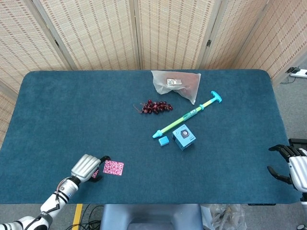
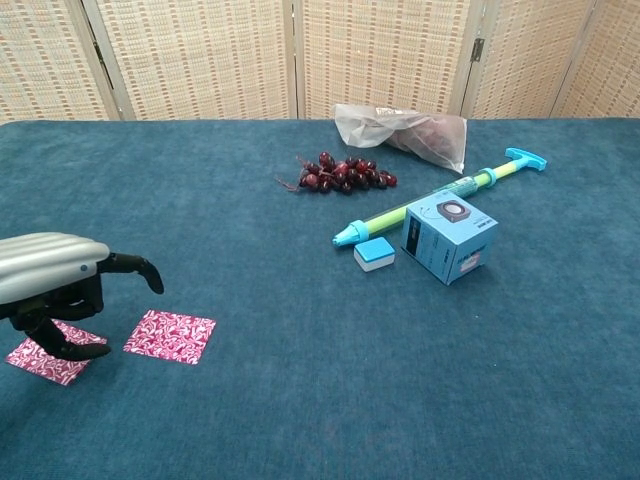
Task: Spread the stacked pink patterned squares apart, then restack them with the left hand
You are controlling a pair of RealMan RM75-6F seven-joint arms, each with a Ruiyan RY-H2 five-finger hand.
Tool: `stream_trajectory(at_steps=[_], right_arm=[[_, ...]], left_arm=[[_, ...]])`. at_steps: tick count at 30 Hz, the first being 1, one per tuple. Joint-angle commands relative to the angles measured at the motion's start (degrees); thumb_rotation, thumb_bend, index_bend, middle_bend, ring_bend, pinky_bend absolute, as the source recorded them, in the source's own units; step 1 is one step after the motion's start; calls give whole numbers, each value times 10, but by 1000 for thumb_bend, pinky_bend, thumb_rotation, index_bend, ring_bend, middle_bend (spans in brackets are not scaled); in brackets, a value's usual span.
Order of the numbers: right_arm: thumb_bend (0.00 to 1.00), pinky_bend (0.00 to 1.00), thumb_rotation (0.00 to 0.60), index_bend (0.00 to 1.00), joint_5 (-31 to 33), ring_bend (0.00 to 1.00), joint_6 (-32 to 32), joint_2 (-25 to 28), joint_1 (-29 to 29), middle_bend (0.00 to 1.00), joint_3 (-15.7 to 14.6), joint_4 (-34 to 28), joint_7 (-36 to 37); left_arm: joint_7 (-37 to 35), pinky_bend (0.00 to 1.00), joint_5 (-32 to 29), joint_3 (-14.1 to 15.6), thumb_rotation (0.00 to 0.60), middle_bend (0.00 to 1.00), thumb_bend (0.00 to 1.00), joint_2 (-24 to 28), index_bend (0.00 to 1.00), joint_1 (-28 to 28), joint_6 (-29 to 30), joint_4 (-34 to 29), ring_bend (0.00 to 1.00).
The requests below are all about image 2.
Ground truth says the woven folding screen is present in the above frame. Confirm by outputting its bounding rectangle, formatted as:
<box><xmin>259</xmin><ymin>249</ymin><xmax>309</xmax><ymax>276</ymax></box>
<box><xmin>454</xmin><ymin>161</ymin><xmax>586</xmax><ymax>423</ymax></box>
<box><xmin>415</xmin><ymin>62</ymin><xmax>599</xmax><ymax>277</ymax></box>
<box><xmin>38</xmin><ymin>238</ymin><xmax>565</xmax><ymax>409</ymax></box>
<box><xmin>0</xmin><ymin>0</ymin><xmax>640</xmax><ymax>122</ymax></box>

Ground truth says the light blue speaker box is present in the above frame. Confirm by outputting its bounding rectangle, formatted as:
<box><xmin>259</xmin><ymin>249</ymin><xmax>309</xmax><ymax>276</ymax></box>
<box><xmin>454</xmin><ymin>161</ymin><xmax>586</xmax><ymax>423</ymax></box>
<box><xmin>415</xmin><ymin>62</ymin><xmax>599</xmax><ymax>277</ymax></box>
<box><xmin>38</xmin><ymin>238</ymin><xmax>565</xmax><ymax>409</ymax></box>
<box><xmin>401</xmin><ymin>191</ymin><xmax>500</xmax><ymax>287</ymax></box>

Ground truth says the small blue white block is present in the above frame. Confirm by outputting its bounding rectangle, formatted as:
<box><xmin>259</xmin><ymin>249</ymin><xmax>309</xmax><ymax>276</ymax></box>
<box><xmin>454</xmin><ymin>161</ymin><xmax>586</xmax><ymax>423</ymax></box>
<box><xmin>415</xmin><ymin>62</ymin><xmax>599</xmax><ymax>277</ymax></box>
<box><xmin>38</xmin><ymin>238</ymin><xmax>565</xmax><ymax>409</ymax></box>
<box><xmin>353</xmin><ymin>236</ymin><xmax>397</xmax><ymax>274</ymax></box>

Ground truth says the dark red grape bunch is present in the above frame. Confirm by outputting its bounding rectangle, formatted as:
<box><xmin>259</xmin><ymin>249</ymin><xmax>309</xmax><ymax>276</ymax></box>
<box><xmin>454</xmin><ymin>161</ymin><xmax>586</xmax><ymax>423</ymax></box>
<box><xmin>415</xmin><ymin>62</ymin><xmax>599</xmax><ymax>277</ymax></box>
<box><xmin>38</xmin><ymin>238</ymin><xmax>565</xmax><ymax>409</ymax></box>
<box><xmin>273</xmin><ymin>151</ymin><xmax>400</xmax><ymax>196</ymax></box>

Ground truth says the translucent plastic bag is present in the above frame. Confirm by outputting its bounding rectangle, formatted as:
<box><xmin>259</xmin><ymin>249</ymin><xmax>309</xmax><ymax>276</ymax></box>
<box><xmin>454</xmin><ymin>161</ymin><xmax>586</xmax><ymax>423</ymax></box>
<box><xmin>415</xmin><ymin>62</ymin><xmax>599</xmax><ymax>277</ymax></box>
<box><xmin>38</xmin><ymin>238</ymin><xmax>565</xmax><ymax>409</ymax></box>
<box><xmin>333</xmin><ymin>103</ymin><xmax>468</xmax><ymax>174</ymax></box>

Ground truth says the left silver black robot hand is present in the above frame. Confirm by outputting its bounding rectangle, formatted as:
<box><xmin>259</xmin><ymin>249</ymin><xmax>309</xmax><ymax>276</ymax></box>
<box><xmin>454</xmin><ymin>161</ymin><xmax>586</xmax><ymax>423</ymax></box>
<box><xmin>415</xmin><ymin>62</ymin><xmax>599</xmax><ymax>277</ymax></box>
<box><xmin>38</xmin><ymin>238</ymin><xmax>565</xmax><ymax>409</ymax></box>
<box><xmin>0</xmin><ymin>232</ymin><xmax>165</xmax><ymax>362</ymax></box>

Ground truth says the pink-patterned card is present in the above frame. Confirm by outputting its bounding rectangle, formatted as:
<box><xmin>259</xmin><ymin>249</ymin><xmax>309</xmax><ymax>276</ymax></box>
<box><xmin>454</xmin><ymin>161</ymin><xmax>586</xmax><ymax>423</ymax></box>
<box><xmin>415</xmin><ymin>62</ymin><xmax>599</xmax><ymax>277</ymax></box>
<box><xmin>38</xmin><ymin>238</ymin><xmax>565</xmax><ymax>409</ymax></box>
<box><xmin>123</xmin><ymin>309</ymin><xmax>217</xmax><ymax>368</ymax></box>
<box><xmin>5</xmin><ymin>319</ymin><xmax>108</xmax><ymax>387</ymax></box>

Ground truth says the green blue toy water pump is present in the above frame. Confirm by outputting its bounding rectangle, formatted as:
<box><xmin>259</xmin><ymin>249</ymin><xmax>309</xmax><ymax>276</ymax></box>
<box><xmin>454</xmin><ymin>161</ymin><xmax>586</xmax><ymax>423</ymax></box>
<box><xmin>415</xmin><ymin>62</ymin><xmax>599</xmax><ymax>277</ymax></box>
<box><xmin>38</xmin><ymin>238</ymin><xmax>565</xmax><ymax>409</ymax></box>
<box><xmin>331</xmin><ymin>147</ymin><xmax>549</xmax><ymax>249</ymax></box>

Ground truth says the teal table cloth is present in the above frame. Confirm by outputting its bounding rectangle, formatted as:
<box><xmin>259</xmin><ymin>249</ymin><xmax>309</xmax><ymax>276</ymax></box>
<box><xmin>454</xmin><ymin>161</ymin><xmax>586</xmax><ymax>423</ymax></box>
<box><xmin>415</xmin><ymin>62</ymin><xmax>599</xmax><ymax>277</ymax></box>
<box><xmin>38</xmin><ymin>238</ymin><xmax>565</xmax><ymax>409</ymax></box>
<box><xmin>0</xmin><ymin>118</ymin><xmax>640</xmax><ymax>480</ymax></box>

